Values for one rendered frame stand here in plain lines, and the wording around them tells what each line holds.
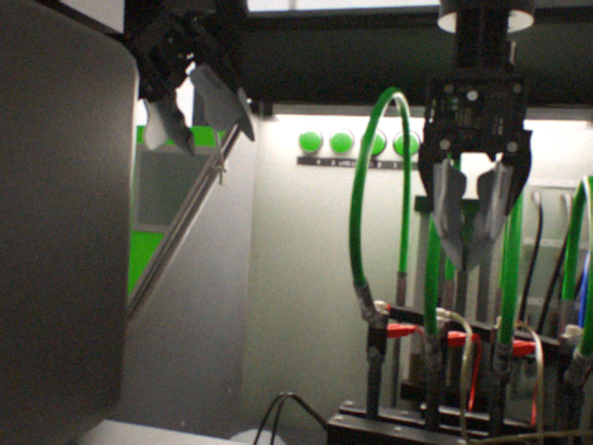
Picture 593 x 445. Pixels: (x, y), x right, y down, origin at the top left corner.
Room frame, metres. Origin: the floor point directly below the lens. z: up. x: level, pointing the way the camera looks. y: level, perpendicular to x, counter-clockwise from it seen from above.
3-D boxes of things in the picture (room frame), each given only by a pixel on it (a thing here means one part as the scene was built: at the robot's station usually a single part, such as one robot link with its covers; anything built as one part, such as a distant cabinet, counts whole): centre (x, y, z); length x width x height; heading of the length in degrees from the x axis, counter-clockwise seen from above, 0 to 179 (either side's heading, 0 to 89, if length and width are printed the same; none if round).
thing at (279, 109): (1.08, -0.20, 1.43); 0.54 x 0.03 x 0.02; 72
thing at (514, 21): (0.49, -0.14, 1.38); 0.09 x 0.08 x 0.12; 162
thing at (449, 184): (0.49, -0.12, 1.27); 0.06 x 0.03 x 0.09; 162
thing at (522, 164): (0.50, -0.16, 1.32); 0.05 x 0.02 x 0.09; 72
